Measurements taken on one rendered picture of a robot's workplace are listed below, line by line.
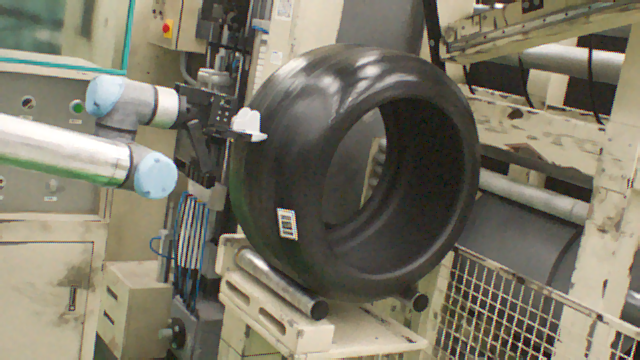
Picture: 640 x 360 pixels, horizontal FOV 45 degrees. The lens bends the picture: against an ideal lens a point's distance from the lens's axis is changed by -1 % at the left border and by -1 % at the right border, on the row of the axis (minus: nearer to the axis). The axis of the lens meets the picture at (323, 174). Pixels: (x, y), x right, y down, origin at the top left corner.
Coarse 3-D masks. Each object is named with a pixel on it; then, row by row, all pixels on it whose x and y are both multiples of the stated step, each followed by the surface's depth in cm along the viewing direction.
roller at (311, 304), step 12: (240, 252) 187; (252, 252) 186; (240, 264) 186; (252, 264) 181; (264, 264) 179; (264, 276) 176; (276, 276) 173; (288, 276) 173; (276, 288) 172; (288, 288) 168; (300, 288) 167; (288, 300) 168; (300, 300) 164; (312, 300) 161; (324, 300) 162; (312, 312) 160; (324, 312) 162
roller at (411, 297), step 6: (408, 288) 180; (414, 288) 180; (396, 294) 181; (402, 294) 180; (408, 294) 178; (414, 294) 177; (420, 294) 177; (402, 300) 180; (408, 300) 178; (414, 300) 176; (420, 300) 177; (426, 300) 178; (408, 306) 179; (414, 306) 176; (420, 306) 177; (426, 306) 178
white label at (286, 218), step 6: (282, 210) 152; (282, 216) 153; (288, 216) 152; (282, 222) 153; (288, 222) 152; (294, 222) 151; (282, 228) 154; (288, 228) 153; (294, 228) 152; (282, 234) 154; (288, 234) 153; (294, 234) 153
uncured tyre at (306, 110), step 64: (320, 64) 161; (384, 64) 158; (320, 128) 150; (384, 128) 196; (448, 128) 186; (256, 192) 158; (320, 192) 153; (384, 192) 198; (448, 192) 189; (320, 256) 157; (384, 256) 190
